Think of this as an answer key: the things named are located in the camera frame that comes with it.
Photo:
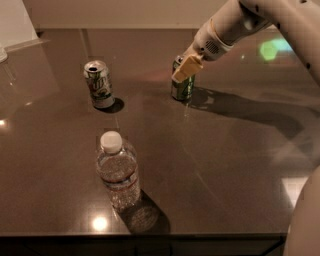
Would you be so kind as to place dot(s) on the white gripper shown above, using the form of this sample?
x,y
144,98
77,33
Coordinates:
x,y
207,44

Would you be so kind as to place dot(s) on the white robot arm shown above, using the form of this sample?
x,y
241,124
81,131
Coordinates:
x,y
298,21

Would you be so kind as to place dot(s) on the white green soda can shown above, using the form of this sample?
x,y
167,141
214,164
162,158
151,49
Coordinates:
x,y
98,80

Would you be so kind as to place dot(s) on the clear plastic water bottle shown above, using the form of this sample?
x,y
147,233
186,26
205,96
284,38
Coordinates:
x,y
118,169

